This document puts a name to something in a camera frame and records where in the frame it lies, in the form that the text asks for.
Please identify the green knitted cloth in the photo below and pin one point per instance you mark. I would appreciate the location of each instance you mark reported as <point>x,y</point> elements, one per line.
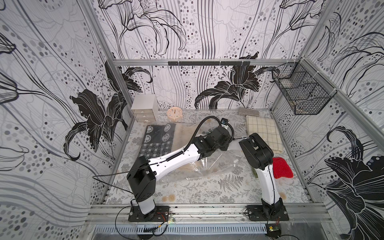
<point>255,173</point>

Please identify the peach round alarm clock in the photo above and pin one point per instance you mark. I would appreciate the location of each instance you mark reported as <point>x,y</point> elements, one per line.
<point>174,114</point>

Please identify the white cable duct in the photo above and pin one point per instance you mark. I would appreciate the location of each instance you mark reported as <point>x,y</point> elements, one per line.
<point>196,229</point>

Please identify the cream checked cloth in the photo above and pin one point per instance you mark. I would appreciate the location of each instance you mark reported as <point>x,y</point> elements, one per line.
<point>266,128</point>

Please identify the grey flat sponge block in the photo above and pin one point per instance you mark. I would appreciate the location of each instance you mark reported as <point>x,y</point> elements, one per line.
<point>248,112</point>

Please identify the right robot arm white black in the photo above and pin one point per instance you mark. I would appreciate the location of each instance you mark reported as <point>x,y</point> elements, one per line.
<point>260,157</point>

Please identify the black white patterned scarf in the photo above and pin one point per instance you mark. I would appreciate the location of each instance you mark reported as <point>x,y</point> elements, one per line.
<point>158,140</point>

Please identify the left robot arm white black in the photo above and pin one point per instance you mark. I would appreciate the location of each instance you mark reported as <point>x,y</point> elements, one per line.
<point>145,173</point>

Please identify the black wire wall basket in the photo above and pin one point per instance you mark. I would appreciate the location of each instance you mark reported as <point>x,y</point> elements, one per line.
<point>302,89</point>

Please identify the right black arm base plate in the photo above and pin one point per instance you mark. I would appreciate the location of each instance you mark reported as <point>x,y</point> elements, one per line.
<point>256,213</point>

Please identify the clear plastic vacuum bag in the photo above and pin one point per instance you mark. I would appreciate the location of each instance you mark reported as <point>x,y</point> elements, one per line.
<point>219,162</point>

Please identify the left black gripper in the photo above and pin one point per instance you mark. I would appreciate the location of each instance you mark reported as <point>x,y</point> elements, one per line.
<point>225,138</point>

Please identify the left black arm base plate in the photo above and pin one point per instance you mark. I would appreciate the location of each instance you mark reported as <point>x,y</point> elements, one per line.
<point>160,214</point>

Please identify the beige fluffy scarf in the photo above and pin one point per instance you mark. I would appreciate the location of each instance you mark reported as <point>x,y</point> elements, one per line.
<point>182,135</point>

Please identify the white mini drawer unit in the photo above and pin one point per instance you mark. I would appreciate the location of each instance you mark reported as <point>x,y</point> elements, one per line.
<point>145,108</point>

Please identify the red knitted cloth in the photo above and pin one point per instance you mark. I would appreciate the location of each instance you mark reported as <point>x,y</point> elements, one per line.
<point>282,169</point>

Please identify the black wall rail strip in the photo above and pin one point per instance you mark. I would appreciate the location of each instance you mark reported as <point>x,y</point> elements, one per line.
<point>208,63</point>

